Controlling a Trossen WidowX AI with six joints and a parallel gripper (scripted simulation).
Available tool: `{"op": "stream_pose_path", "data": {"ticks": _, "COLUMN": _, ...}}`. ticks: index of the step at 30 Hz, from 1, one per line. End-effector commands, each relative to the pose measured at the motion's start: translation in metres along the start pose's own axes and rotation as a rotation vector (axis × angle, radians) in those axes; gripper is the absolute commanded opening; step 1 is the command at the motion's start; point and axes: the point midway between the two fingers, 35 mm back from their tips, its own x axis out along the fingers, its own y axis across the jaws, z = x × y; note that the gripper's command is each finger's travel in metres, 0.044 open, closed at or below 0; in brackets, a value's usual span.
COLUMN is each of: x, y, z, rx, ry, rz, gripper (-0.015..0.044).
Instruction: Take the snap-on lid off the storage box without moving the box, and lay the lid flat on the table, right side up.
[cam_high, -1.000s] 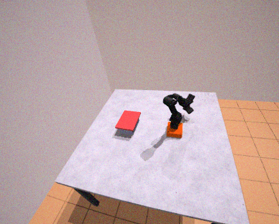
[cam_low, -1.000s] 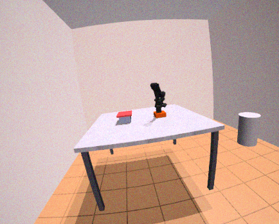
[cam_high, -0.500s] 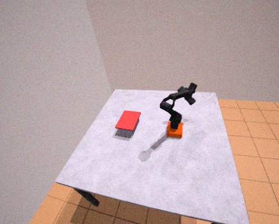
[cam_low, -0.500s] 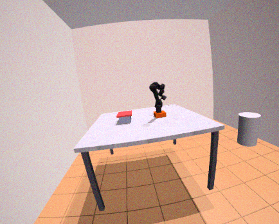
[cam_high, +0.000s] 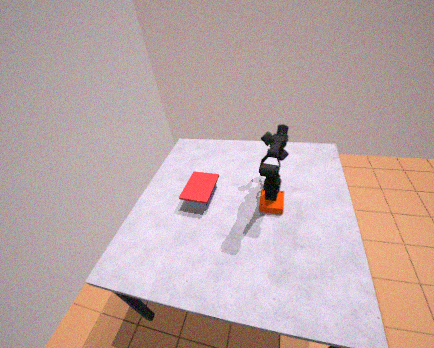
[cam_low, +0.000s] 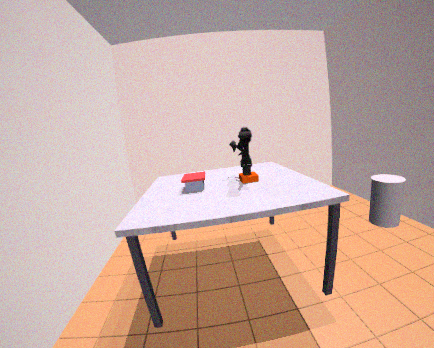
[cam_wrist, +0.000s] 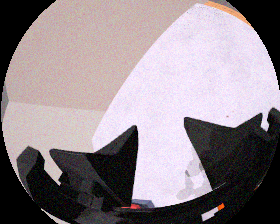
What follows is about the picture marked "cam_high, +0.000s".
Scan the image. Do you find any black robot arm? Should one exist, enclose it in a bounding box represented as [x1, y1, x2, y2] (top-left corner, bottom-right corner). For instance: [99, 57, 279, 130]
[259, 124, 288, 201]

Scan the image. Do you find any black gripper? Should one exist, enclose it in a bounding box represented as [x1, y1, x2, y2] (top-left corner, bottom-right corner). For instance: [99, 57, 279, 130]
[261, 131, 288, 161]

